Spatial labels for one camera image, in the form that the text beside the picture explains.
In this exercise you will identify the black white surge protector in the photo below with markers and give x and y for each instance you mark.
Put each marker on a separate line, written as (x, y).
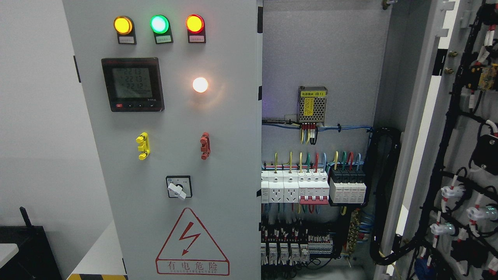
(347, 187)

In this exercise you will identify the grey cabinet door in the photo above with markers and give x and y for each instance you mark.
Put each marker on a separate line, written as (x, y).
(224, 186)
(441, 65)

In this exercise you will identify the red indicator lamp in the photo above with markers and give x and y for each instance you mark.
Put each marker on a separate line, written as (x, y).
(195, 23)

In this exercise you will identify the green indicator lamp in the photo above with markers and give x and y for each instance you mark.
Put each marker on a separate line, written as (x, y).
(159, 24)

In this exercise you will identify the brass ground bar right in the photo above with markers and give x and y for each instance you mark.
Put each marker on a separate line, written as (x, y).
(353, 232)

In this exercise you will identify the perforated metal power supply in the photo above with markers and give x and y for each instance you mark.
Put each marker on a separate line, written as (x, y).
(312, 104)

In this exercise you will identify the black digital power meter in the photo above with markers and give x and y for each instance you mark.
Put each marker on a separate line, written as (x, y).
(133, 84)

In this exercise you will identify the red triangle hazard sticker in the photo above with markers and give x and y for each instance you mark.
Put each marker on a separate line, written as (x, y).
(191, 250)

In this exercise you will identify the white socket breaker row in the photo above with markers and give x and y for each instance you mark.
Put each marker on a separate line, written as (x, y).
(306, 188)

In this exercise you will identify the yellow indicator lamp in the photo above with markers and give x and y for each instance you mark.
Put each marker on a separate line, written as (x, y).
(123, 25)

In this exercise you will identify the white glowing indicator lamp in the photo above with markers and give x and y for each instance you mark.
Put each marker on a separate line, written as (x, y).
(200, 84)

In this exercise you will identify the white rotary selector switch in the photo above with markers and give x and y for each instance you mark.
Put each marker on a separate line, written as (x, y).
(179, 186)

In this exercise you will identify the lower relay terminal row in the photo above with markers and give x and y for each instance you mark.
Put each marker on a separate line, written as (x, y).
(290, 244)

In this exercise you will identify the black box with antenna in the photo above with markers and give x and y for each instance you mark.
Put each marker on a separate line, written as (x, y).
(34, 259)

